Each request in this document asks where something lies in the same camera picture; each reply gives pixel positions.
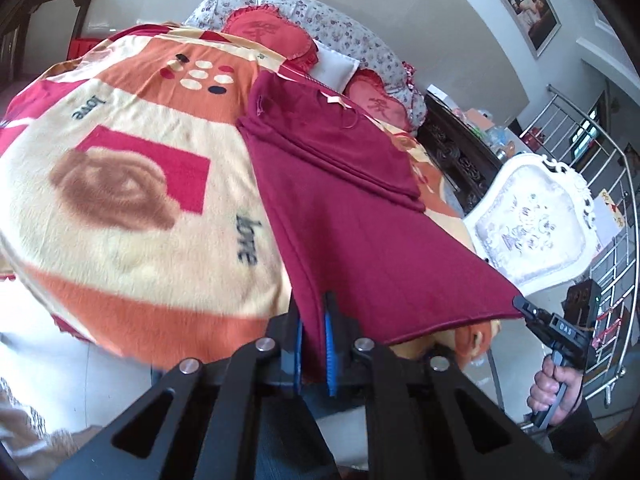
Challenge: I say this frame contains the dark red sweater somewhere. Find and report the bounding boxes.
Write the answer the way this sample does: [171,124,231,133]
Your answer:
[238,72,518,376]

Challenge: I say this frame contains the person's right hand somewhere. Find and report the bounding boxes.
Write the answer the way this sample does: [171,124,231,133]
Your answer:
[526,356,584,427]

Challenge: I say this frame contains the white ornate chair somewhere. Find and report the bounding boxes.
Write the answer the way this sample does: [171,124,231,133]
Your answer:
[463,153,598,297]

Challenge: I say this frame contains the dark carved wooden cabinet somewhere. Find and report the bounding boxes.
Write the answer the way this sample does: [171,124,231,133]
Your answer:
[416,93,502,214]

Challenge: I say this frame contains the metal stair railing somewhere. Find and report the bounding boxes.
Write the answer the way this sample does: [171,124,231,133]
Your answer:
[521,84,639,408]

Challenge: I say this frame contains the orange patterned love blanket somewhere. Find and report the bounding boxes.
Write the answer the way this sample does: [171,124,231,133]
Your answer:
[0,22,501,373]

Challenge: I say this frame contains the right red heart pillow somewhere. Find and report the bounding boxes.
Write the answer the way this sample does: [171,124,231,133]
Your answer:
[344,68,413,132]

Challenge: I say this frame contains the red heart pillow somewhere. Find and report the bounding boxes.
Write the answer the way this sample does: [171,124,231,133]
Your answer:
[344,68,413,132]
[221,4,319,73]

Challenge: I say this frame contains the small white pillow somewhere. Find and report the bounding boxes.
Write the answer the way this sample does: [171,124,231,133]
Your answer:
[309,41,360,93]

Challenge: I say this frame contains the floral bed headboard cover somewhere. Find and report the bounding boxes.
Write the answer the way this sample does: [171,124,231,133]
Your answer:
[186,0,426,130]

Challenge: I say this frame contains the left red heart pillow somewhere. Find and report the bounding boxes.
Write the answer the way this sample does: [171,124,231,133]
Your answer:
[221,4,319,73]

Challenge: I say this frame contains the dark wooden side table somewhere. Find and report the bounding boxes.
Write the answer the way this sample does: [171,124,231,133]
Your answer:
[1,0,92,88]

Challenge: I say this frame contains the framed wall photo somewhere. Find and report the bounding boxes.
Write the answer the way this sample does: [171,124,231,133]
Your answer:
[500,0,561,58]

